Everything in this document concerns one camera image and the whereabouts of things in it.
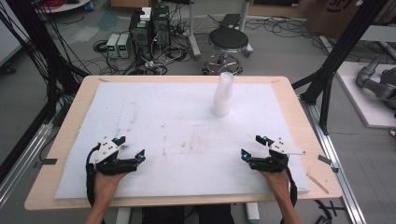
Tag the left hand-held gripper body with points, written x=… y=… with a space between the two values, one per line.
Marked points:
x=107 y=149

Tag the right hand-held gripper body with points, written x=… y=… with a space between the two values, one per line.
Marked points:
x=274 y=163

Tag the person's right hand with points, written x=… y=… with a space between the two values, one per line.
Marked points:
x=280 y=183

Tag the person's left hand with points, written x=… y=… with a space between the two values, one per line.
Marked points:
x=106 y=185

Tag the thin wooden stick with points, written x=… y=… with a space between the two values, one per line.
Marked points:
x=317 y=183

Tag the dark tape piece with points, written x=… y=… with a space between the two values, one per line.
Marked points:
x=49 y=161
x=324 y=159

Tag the white foam mat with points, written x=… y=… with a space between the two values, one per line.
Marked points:
x=186 y=130

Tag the white table leg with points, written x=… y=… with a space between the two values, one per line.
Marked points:
x=123 y=216
x=252 y=213

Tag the person's dark trousers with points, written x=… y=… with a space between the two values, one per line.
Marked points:
x=186 y=215

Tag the grey bench power supply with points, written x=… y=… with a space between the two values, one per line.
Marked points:
x=112 y=46
x=124 y=46

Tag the white floor board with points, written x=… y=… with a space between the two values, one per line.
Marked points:
x=358 y=99

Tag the large black computer tower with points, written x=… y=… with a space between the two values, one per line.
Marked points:
x=140 y=37

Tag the black round stool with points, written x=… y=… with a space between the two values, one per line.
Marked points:
x=228 y=39

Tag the grey metal stand leg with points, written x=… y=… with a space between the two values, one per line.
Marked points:
x=193 y=31
x=247 y=28

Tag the small black computer tower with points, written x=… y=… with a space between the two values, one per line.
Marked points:
x=162 y=29

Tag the white box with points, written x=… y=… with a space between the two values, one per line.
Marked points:
x=145 y=14

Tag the blue tape roll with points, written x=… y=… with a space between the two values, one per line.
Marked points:
x=89 y=6

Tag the cardboard box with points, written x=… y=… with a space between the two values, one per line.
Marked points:
x=333 y=17

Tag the aluminium rail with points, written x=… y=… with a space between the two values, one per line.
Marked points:
x=336 y=168
x=21 y=168

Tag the black metal frame stand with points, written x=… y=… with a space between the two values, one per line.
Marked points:
x=342 y=46
x=40 y=46

